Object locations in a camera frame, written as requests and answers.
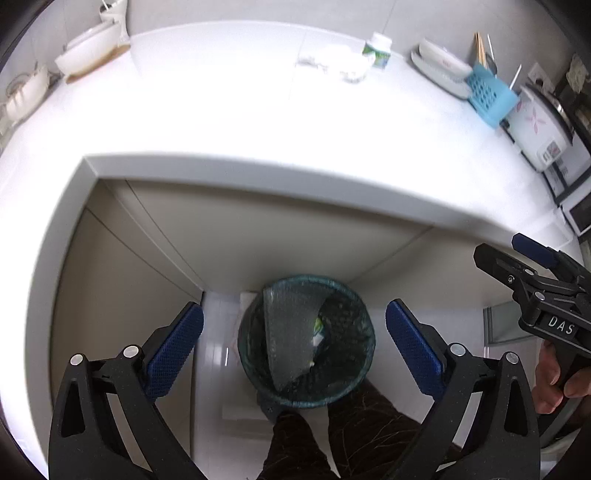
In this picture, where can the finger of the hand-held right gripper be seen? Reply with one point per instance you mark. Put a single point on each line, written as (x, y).
(535, 247)
(508, 267)

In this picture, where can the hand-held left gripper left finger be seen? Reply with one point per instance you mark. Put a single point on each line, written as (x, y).
(178, 341)

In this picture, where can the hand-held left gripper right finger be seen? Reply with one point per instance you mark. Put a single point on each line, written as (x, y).
(411, 341)

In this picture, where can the dark mesh trash bin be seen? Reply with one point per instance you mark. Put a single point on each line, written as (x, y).
(351, 341)

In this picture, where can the yellow foil snack wrapper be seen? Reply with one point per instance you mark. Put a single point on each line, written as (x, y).
(318, 326)

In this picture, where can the clear bubble wrap sheet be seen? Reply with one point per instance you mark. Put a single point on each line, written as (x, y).
(286, 337)

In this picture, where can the person's right hand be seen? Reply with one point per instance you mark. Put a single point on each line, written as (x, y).
(545, 383)

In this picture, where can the white microwave oven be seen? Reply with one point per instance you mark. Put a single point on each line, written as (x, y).
(581, 212)

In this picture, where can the beige cabinet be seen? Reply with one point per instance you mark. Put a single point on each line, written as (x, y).
(138, 258)

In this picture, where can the person's right leg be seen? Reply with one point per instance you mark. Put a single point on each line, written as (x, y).
(374, 429)

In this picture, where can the person's leg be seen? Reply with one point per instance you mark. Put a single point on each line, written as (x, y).
(295, 447)
(374, 429)

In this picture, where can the white rice cooker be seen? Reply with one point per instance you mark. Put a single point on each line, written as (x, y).
(540, 124)

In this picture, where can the blue plastic utensil holder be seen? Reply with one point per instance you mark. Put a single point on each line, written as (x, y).
(489, 99)

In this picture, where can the person's left leg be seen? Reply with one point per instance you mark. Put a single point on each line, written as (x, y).
(295, 447)

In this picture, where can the white plastic stick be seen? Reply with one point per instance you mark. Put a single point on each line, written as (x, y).
(515, 76)
(490, 48)

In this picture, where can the white plates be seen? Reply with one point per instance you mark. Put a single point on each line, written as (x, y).
(438, 78)

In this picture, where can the bundle of wooden chopsticks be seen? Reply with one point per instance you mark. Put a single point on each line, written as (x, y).
(480, 48)

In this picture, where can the white medicine bottle green label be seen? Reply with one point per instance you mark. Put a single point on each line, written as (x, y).
(378, 48)

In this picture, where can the white ribbed pot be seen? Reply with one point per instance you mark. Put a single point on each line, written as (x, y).
(27, 94)

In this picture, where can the plain white bowl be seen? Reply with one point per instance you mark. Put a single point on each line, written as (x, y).
(87, 50)

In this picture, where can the white wall socket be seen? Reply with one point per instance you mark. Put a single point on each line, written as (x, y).
(538, 76)

